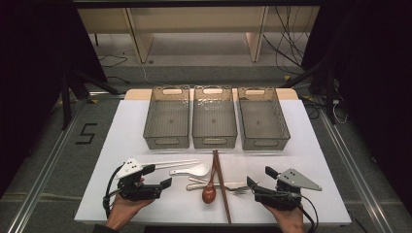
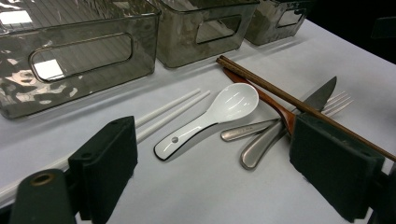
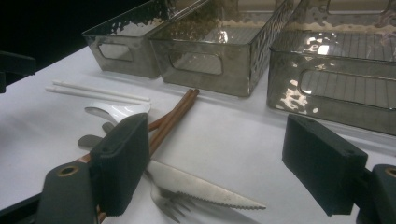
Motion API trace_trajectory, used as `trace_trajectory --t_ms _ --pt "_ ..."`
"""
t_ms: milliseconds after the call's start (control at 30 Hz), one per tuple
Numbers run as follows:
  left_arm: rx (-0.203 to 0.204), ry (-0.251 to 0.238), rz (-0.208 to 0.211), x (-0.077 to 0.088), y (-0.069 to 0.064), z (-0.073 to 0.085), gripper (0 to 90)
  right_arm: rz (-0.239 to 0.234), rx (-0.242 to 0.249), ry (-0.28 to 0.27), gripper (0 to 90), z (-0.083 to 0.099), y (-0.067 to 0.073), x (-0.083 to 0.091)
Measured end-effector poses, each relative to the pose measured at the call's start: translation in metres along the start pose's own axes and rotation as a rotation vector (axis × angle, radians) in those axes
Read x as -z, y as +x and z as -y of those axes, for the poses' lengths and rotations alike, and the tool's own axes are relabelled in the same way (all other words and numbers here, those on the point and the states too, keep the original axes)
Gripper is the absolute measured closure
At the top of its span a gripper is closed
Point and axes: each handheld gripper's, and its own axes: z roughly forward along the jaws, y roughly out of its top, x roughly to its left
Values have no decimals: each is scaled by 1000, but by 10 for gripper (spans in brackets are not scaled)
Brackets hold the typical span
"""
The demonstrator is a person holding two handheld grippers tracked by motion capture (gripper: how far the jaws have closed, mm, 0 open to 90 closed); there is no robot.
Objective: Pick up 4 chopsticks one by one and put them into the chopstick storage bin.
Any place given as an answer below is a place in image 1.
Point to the beige wooden desk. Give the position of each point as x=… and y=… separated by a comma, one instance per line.
x=194, y=19

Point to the light wooden table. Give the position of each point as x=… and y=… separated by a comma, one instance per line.
x=139, y=94

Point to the black metal beam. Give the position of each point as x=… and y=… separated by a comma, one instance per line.
x=194, y=3

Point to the clear grey plastic bin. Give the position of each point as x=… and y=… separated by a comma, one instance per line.
x=262, y=121
x=168, y=119
x=213, y=119

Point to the brown wooden spoon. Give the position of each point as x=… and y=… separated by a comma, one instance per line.
x=209, y=194

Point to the white chopstick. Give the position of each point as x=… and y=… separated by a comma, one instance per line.
x=175, y=161
x=178, y=165

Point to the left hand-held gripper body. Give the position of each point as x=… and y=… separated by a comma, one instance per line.
x=136, y=189

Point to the brown wooden chopstick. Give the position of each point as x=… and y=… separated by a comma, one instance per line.
x=221, y=194
x=227, y=207

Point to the black curtain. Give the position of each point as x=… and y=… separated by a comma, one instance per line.
x=375, y=81
x=32, y=81

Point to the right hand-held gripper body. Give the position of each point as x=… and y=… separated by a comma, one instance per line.
x=281, y=197

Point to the aluminium floor rail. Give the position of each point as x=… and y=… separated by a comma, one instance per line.
x=42, y=181
x=353, y=168

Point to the white ceramic spoon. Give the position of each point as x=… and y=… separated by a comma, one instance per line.
x=200, y=169

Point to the white table sheet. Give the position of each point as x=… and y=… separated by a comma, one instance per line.
x=129, y=145

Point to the person's left hand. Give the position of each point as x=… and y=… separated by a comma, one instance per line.
x=123, y=210

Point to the person's right hand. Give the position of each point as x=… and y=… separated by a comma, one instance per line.
x=290, y=221

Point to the black metal stand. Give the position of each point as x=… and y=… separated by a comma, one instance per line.
x=328, y=93
x=69, y=97

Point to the metal fork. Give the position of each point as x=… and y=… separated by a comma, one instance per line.
x=195, y=179

